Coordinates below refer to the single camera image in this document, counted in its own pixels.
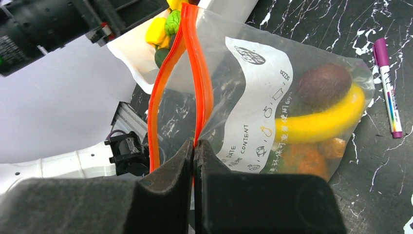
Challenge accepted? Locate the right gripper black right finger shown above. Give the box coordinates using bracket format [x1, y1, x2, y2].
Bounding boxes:
[194, 140, 346, 234]

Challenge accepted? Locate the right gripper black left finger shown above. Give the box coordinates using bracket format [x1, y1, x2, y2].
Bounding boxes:
[0, 140, 194, 234]

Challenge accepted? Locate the toy pineapple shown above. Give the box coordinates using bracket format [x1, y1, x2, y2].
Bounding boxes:
[263, 138, 347, 181]

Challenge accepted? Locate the clear zip bag orange zipper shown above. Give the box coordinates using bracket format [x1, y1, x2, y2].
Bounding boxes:
[148, 3, 375, 174]

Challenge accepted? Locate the yellow banana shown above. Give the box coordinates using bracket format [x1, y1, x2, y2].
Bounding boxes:
[274, 83, 366, 144]

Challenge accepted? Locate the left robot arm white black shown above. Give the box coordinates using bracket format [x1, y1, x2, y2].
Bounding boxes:
[0, 0, 168, 196]

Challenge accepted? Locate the white plastic bin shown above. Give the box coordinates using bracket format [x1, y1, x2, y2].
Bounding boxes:
[107, 0, 257, 94]

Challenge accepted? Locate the yellow bell pepper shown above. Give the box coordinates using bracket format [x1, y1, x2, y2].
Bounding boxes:
[145, 0, 190, 49]

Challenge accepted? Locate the green vegetable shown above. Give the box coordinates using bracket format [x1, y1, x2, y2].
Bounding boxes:
[164, 10, 181, 37]

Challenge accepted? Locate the purple cap marker pen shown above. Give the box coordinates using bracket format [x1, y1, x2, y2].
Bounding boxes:
[373, 38, 403, 138]

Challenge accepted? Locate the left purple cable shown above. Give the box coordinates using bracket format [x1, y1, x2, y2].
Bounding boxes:
[105, 129, 128, 141]

